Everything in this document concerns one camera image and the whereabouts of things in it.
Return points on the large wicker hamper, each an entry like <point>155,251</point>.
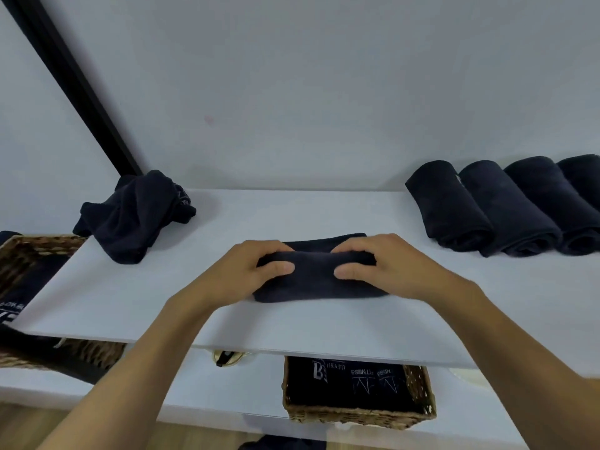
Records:
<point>47,243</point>

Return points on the person's left forearm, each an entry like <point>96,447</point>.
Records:
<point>131,379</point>

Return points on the plain dark navy towel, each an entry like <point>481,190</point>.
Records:
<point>553,201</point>

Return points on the woven wicker basket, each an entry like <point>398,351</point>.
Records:
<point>356,419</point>

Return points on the heap of dark navy towels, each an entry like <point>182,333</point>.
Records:
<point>131,215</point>

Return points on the person's dark clothing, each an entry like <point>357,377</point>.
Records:
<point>281,444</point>

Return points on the person's left hand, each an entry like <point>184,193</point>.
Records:
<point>234,276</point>

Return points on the person's right forearm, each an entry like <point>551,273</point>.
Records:
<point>525,370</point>

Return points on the gold black object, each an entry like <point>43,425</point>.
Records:
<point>227,358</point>

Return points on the person's right hand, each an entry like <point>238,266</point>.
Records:
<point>408,271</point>

